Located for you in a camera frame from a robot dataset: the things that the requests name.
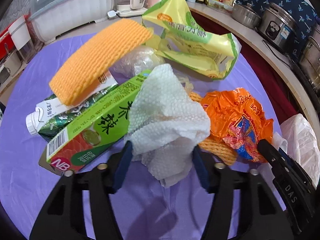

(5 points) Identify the orange foam net short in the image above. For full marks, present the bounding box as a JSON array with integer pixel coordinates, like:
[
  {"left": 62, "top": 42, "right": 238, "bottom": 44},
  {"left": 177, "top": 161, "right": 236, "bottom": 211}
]
[{"left": 189, "top": 91, "right": 238, "bottom": 166}]

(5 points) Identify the orange wrapper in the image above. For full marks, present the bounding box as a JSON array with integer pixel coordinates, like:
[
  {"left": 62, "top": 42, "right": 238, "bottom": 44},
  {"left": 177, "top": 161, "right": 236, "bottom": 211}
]
[{"left": 200, "top": 88, "right": 273, "bottom": 163}]

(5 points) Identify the green tea box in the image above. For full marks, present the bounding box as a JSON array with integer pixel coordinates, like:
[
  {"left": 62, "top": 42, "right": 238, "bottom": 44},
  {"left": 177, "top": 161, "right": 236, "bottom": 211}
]
[{"left": 39, "top": 69, "right": 151, "bottom": 176}]

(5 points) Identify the green white milk carton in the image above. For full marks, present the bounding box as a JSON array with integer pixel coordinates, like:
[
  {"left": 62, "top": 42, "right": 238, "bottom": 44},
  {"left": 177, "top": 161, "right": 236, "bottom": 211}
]
[{"left": 25, "top": 71, "right": 118, "bottom": 142}]

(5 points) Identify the white paper towel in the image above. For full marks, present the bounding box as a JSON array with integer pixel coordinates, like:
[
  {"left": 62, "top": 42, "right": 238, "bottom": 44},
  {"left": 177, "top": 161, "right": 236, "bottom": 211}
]
[{"left": 125, "top": 63, "right": 210, "bottom": 187}]

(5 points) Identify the clear plastic bag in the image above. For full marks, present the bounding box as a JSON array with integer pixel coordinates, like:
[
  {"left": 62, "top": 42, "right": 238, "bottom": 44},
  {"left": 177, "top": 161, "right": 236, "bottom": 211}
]
[{"left": 111, "top": 46, "right": 165, "bottom": 78}]

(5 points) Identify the yellow green snack bag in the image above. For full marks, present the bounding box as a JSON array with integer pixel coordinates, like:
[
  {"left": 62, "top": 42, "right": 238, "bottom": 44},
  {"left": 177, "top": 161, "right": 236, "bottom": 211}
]
[{"left": 142, "top": 0, "right": 241, "bottom": 80}]

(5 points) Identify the white lined trash bin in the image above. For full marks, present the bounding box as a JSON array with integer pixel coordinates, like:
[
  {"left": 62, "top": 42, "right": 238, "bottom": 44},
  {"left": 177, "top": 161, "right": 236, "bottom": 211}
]
[{"left": 272, "top": 114, "right": 319, "bottom": 186}]

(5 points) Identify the purple table cloth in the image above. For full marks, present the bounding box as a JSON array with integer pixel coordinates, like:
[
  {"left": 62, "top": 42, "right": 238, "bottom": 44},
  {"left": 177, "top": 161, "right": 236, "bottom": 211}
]
[{"left": 1, "top": 35, "right": 280, "bottom": 239}]

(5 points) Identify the red velvet curtain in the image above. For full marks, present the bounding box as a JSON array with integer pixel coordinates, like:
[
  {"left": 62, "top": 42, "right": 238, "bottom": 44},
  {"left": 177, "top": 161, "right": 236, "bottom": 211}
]
[{"left": 191, "top": 10, "right": 303, "bottom": 124}]

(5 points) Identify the large steel steamer pot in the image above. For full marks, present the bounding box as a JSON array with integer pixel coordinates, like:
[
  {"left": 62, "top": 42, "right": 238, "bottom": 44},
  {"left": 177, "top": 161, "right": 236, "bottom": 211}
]
[{"left": 299, "top": 22, "right": 320, "bottom": 94}]

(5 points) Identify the steel rice cooker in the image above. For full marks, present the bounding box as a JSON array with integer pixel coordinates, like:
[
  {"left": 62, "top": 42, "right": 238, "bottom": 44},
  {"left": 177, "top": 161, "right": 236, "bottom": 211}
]
[{"left": 257, "top": 3, "right": 298, "bottom": 53}]

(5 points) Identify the white plastic cup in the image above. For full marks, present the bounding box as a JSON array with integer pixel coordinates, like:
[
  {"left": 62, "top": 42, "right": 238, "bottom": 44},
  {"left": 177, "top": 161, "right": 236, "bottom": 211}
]
[{"left": 8, "top": 15, "right": 31, "bottom": 51}]

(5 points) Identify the small steel pot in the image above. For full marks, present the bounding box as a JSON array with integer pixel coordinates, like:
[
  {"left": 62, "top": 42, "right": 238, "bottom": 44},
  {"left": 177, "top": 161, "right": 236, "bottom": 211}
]
[{"left": 232, "top": 3, "right": 261, "bottom": 29}]

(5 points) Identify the clear food container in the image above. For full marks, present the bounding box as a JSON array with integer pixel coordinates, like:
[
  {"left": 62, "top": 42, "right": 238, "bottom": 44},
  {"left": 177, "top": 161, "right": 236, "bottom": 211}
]
[{"left": 207, "top": 0, "right": 233, "bottom": 13}]

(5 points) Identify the grey lidded dish rack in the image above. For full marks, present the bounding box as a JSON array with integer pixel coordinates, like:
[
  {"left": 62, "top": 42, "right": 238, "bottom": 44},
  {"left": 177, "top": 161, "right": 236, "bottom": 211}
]
[{"left": 29, "top": 0, "right": 114, "bottom": 43}]

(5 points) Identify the black power cable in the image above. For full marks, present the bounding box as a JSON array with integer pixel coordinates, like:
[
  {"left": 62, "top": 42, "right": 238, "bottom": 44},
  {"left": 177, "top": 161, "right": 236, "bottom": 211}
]
[{"left": 261, "top": 39, "right": 296, "bottom": 68}]

